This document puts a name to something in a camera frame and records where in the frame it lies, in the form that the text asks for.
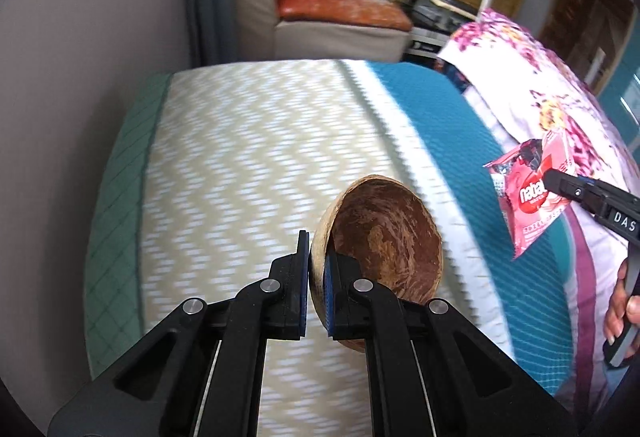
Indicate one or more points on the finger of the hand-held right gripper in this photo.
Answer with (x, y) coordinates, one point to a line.
(570, 189)

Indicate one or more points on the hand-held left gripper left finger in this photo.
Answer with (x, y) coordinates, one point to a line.
(295, 287)

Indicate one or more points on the orange seat cushion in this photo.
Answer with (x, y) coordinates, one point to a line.
(340, 9)

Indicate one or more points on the brown coconut shell bowl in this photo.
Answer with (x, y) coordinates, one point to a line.
(385, 237)

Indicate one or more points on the brown wooden door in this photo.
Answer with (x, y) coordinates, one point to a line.
(585, 17)

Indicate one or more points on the pink snack wrapper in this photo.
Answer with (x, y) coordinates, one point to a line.
(525, 197)

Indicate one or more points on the cream leather sofa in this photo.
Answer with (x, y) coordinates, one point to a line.
(250, 7)

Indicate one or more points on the floral pink quilt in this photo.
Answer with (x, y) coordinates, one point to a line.
(500, 67)

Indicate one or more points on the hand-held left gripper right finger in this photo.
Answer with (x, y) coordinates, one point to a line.
(345, 297)

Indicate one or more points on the person's right hand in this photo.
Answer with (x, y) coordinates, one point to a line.
(617, 312)

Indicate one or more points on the patterned teal beige tablecloth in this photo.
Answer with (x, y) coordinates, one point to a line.
(250, 142)

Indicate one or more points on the shelf with dark devices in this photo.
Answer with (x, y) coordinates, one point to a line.
(425, 12)

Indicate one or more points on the dark blue object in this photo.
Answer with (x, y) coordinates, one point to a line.
(452, 74)

